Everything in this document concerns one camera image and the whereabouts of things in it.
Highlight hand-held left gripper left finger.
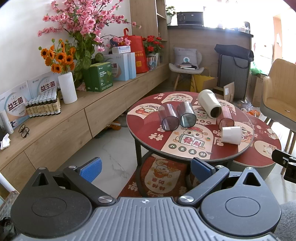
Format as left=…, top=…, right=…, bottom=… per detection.
left=24, top=157, right=116, bottom=207

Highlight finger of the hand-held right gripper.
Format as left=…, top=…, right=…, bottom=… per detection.
left=272, top=149, right=296, bottom=180

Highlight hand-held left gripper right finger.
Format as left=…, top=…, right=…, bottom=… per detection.
left=178, top=158, right=270, bottom=207

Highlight short white cup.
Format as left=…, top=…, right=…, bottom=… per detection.
left=221, top=126, right=242, bottom=146

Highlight red translucent cup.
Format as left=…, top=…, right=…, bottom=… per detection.
left=218, top=106, right=235, bottom=131

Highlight blue-grey translucent cup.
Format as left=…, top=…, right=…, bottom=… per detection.
left=177, top=102, right=197, bottom=127

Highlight purple translucent cup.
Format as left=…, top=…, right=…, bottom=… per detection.
left=158, top=103, right=179, bottom=132

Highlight tall cream cup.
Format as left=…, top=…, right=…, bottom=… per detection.
left=198, top=89, right=222, bottom=119

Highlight small round red printed table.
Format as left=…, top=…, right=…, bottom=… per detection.
left=232, top=111, right=282, bottom=181

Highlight long wooden sideboard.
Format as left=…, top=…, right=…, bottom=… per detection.
left=0, top=62, right=169, bottom=193

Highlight orange toy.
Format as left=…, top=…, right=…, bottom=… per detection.
left=105, top=122, right=122, bottom=131

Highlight grey fluffy cloth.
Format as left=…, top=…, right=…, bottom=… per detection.
left=275, top=200, right=296, bottom=237

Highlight large round red printed table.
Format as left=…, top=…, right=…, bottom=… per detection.
left=126, top=91, right=255, bottom=197

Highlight beige armchair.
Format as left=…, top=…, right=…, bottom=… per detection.
left=260, top=58, right=296, bottom=151

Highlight brown cardboard box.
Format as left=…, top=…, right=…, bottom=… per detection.
left=251, top=74, right=265, bottom=107

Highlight black eyeglasses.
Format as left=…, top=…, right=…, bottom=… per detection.
left=18, top=124, right=30, bottom=139

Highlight rows of small brown bottles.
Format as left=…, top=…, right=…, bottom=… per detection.
left=25, top=89, right=62, bottom=118

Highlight white ribbed vase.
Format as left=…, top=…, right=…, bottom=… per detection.
left=58, top=72, right=78, bottom=104

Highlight yellow paper bag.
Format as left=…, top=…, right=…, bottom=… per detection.
left=190, top=68, right=218, bottom=93

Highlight crumpled white tissue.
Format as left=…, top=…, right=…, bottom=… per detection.
left=0, top=134, right=11, bottom=151

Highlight green carton box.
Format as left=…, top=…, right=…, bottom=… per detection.
left=82, top=62, right=114, bottom=93

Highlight white cylinder bottle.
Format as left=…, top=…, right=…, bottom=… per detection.
left=0, top=110, right=14, bottom=135

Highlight white shell chair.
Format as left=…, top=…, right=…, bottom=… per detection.
left=168, top=62, right=208, bottom=92

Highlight grey ribbed suitcase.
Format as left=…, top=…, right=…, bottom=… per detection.
left=217, top=53, right=250, bottom=100

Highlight white printed gift box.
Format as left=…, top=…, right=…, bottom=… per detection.
left=0, top=81, right=31, bottom=130
left=27, top=71, right=58, bottom=98

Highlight large light blue box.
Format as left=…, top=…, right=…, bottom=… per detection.
left=103, top=54, right=130, bottom=81

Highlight green variegated leaf plant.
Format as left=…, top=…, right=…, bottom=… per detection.
left=73, top=30, right=104, bottom=87

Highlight grey printed cushion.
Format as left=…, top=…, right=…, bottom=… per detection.
left=173, top=47, right=198, bottom=66

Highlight striped small container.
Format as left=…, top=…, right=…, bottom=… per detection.
left=146, top=56, right=158, bottom=71

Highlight orange sunflower bouquet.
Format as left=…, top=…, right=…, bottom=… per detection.
left=38, top=38, right=77, bottom=75

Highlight black fabric bag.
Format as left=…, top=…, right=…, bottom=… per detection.
left=214, top=44, right=254, bottom=69

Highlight small white flat box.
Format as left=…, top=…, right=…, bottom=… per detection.
left=112, top=46, right=131, bottom=54

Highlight red tote bag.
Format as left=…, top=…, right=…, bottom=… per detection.
left=122, top=28, right=149, bottom=75

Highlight wooden bar counter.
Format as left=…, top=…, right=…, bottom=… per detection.
left=167, top=24, right=253, bottom=70

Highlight red rose pot plant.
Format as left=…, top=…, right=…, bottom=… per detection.
left=142, top=35, right=164, bottom=63

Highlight pink blossom branches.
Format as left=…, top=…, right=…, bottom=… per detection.
left=37, top=0, right=142, bottom=52

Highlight black countertop oven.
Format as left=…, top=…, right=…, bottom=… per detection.
left=176, top=11, right=204, bottom=26

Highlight small potted green plant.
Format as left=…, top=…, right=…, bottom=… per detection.
left=165, top=6, right=176, bottom=26

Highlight tall wooden shelf unit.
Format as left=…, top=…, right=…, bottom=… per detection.
left=129, top=0, right=168, bottom=63

